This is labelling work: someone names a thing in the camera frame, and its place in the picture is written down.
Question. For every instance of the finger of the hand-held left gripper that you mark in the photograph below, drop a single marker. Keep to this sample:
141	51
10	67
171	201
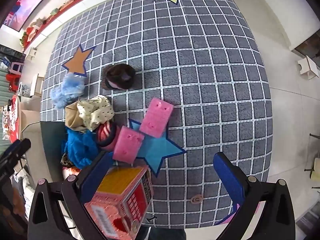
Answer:
10	148
24	146

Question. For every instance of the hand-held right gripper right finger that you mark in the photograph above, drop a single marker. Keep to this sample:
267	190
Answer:
230	177

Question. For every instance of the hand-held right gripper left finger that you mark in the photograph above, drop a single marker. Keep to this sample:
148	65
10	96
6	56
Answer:
100	172

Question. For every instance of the blue fabric scrunchie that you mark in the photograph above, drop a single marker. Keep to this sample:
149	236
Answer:
80	147

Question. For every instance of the pink cardboard box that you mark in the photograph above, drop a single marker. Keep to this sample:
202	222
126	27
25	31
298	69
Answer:
120	200

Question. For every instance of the leopard print scrunchie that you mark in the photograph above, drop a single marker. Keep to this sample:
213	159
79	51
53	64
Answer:
65	160

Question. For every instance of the cream dotted scrunchie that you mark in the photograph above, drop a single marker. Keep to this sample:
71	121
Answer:
97	110

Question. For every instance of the light blue fluffy scrunchie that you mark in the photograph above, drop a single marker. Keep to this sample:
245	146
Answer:
70	87

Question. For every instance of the brown purple striped scrunchie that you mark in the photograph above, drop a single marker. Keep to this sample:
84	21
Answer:
120	75

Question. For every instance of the pink star patch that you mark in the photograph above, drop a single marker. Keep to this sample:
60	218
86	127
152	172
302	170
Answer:
232	215

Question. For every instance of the small pink sponge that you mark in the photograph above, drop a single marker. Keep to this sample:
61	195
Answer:
126	145

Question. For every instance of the red striped scrunchie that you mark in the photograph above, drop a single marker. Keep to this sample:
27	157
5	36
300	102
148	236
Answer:
106	132

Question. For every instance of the beige cloth scrunchie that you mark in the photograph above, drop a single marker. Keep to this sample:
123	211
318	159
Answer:
73	120

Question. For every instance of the white printed mug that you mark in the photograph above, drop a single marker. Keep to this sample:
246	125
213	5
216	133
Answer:
23	90

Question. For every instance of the white stool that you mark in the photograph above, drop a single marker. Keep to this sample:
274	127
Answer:
307	67
31	53
36	86

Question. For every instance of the blue star patch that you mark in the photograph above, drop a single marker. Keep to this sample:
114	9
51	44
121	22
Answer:
157	150

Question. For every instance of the red plastic stool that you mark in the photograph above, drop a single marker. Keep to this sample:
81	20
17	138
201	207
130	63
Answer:
12	78

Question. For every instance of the black clip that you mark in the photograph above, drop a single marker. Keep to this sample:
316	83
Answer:
151	219

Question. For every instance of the large pink sponge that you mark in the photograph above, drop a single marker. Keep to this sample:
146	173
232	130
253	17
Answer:
156	117

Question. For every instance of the pink plastic stool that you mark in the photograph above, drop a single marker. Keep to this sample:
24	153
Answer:
16	67

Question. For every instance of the grey checked table cloth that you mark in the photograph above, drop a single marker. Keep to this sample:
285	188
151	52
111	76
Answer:
212	80

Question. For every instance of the orange star patch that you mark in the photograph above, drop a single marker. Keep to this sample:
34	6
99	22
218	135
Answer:
77	61

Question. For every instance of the red flower bunch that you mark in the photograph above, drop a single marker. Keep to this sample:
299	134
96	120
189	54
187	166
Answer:
28	33

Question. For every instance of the red ledge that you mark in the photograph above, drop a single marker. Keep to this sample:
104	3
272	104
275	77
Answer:
75	1

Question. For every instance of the wall poster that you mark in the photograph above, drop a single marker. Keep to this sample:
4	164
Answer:
32	2

